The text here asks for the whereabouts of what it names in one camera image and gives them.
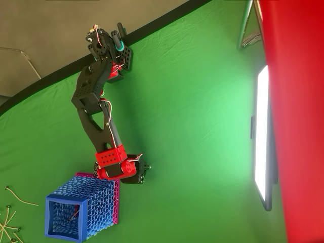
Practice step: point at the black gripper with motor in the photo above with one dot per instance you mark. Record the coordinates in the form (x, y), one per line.
(138, 172)

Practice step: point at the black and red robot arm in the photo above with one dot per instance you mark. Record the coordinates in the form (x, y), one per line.
(88, 91)

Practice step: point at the blue and pink lattice basket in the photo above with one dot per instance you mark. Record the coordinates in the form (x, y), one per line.
(101, 200)

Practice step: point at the green table cloth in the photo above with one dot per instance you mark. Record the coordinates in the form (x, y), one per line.
(189, 126)

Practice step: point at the black monitor on stand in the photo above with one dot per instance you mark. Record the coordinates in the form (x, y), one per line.
(262, 126)

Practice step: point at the large red plastic part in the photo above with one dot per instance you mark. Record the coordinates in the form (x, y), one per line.
(298, 126)

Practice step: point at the chrome tube stand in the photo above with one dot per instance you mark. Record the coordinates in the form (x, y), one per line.
(244, 25)

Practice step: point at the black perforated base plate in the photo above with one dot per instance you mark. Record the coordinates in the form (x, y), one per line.
(127, 57)

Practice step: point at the thin metal tube frame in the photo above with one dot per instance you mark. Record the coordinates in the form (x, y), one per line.
(22, 51)

